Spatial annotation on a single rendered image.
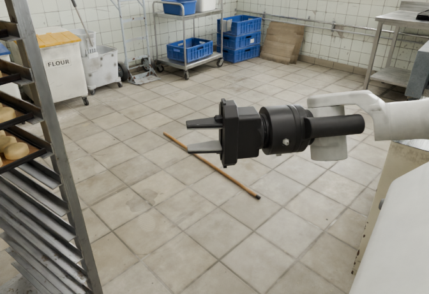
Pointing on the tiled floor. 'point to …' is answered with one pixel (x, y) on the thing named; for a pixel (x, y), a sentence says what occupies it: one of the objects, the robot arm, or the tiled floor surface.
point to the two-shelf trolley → (184, 35)
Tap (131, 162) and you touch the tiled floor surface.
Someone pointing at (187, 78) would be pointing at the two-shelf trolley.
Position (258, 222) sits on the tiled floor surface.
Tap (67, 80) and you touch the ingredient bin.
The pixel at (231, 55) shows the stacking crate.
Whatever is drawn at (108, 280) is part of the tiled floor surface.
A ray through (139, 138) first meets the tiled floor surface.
